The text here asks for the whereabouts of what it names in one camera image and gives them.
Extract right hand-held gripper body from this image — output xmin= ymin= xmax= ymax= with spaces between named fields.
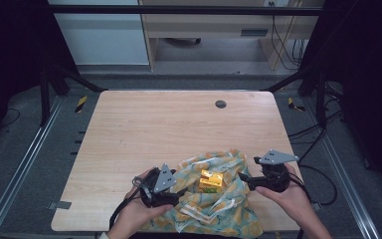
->
xmin=254 ymin=148 xmax=300 ymax=194

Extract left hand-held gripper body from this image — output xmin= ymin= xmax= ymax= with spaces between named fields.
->
xmin=138 ymin=162 xmax=182 ymax=210

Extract yellow carton box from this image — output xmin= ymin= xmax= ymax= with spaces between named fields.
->
xmin=198 ymin=169 xmax=225 ymax=194

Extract orange-print teal fabric bag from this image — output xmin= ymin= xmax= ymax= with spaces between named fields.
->
xmin=140 ymin=148 xmax=265 ymax=239

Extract person's right hand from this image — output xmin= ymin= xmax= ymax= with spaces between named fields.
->
xmin=254 ymin=162 xmax=312 ymax=224

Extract person's left hand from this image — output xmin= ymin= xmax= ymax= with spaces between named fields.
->
xmin=106 ymin=168 xmax=175 ymax=237

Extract yellow-black striped tape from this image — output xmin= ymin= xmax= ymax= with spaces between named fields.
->
xmin=286 ymin=97 xmax=306 ymax=113
xmin=75 ymin=95 xmax=90 ymax=115

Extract grey tape strip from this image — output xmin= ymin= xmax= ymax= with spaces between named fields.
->
xmin=47 ymin=200 xmax=73 ymax=211

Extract black curtain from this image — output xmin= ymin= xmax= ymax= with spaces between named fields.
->
xmin=299 ymin=0 xmax=382 ymax=203
xmin=0 ymin=0 xmax=81 ymax=157

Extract white cabinet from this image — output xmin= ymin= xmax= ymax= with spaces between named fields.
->
xmin=47 ymin=0 xmax=150 ymax=66

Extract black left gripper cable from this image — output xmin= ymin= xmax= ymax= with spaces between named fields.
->
xmin=108 ymin=166 xmax=161 ymax=231

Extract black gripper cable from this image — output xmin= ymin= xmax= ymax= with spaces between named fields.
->
xmin=287 ymin=163 xmax=339 ymax=239
xmin=108 ymin=166 xmax=161 ymax=231

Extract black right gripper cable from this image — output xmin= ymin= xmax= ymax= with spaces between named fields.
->
xmin=287 ymin=163 xmax=339 ymax=239

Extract black floor cables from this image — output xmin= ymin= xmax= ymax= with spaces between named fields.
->
xmin=287 ymin=81 xmax=345 ymax=157

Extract aluminium floor rail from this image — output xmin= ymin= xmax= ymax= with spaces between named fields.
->
xmin=0 ymin=95 xmax=65 ymax=239
xmin=301 ymin=97 xmax=382 ymax=239

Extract black frame post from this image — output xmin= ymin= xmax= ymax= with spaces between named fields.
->
xmin=261 ymin=64 xmax=328 ymax=129
xmin=39 ymin=62 xmax=108 ymax=127

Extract black hanging cables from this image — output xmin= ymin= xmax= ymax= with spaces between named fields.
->
xmin=269 ymin=1 xmax=308 ymax=72

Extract thin black floor cable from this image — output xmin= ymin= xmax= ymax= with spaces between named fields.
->
xmin=0 ymin=108 xmax=22 ymax=129

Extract black horizontal frame bar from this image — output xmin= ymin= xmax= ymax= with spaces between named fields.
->
xmin=46 ymin=4 xmax=327 ymax=17

